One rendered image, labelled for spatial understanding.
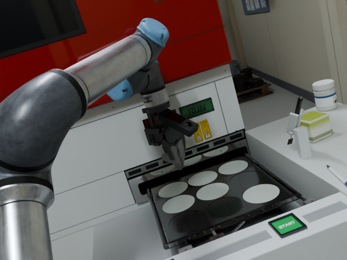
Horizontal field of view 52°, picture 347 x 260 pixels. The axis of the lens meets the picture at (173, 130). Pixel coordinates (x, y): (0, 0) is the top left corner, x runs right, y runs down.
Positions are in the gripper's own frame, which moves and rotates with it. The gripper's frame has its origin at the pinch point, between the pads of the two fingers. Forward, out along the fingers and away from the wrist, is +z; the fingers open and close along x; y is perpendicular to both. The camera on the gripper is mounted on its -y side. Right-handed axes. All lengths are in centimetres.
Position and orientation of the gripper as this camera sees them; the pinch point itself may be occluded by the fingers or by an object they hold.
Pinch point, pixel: (182, 165)
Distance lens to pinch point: 108.5
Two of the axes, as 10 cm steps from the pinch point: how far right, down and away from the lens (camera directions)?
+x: -5.9, 4.0, -7.1
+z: 2.8, 9.2, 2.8
